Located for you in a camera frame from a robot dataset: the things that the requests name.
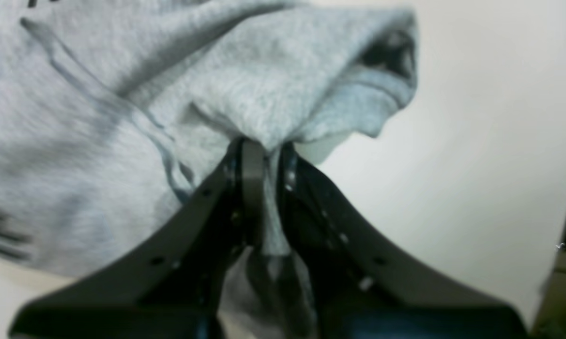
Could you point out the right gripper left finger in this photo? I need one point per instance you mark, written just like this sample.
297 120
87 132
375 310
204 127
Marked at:
169 287

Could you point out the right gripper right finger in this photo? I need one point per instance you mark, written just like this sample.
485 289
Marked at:
364 285

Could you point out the grey T-shirt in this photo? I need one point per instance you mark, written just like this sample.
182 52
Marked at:
112 113

